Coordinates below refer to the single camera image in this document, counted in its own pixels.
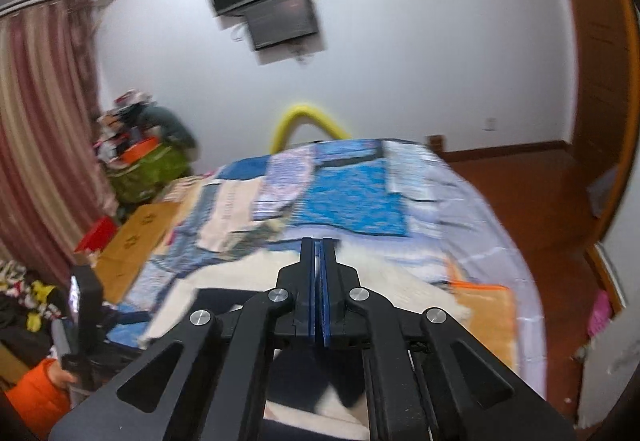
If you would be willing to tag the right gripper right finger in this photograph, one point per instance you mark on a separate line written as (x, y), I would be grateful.
(425, 376)

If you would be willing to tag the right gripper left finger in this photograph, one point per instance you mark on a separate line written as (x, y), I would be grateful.
(206, 378)

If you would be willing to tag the cream and black sweater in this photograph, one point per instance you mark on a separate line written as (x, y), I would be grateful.
(312, 393)

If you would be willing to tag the person left hand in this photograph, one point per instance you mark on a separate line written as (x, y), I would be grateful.
(59, 377)

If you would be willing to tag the orange jacket sleeve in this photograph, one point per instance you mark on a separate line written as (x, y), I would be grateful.
(37, 402)

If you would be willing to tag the wooden lap board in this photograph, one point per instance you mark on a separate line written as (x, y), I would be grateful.
(123, 258)

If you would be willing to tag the beige fleece blanket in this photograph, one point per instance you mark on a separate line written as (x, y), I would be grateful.
(493, 314)

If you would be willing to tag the red box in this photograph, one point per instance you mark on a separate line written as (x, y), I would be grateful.
(98, 237)

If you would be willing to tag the grey checked bed sheet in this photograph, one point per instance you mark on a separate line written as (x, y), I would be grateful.
(449, 211)

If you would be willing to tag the striped maroon curtain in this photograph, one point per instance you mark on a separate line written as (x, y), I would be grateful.
(53, 189)

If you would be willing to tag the green fabric bag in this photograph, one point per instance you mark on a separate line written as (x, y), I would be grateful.
(142, 180)

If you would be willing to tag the blue patchwork bedspread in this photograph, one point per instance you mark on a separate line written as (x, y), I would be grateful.
(377, 199)

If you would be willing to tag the pink slipper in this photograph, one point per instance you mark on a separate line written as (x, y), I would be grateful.
(600, 315)

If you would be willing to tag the orange plastic lid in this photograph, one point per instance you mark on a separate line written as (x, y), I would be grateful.
(139, 150)

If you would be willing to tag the dark green plush toy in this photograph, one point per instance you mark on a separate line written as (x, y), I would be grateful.
(164, 124)

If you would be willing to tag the yellow curved tube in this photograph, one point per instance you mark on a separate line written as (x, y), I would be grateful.
(298, 115)

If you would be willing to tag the wooden wardrobe door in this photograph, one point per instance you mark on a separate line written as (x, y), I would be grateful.
(607, 111)

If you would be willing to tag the wall power socket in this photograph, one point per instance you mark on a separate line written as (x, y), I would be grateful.
(491, 124)

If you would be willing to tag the small wall monitor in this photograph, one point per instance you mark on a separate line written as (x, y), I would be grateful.
(273, 22)

